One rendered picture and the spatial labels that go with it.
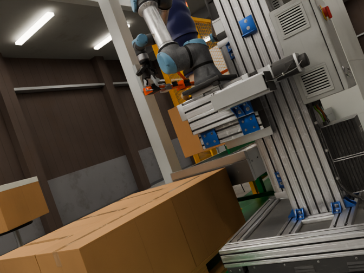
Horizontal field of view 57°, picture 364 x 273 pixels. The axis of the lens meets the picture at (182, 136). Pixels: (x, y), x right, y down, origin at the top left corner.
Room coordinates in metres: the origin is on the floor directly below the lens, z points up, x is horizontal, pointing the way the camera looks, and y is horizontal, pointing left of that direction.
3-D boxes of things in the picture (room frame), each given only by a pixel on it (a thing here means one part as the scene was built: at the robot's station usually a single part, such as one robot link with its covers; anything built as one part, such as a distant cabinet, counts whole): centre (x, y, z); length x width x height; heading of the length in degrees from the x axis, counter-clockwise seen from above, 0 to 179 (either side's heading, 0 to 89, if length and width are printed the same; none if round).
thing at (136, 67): (3.59, 0.16, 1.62); 0.20 x 0.05 x 0.30; 141
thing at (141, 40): (2.16, 0.02, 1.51); 0.11 x 0.11 x 0.08; 16
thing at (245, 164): (2.44, -0.09, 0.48); 0.70 x 0.03 x 0.15; 51
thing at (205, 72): (1.71, -0.23, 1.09); 0.15 x 0.15 x 0.10
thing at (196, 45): (1.71, -0.22, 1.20); 0.13 x 0.12 x 0.14; 106
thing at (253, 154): (3.15, -1.08, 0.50); 2.31 x 0.05 x 0.19; 141
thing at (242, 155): (2.44, -0.09, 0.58); 0.70 x 0.03 x 0.06; 51
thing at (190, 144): (2.72, -0.31, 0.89); 0.60 x 0.40 x 0.40; 142
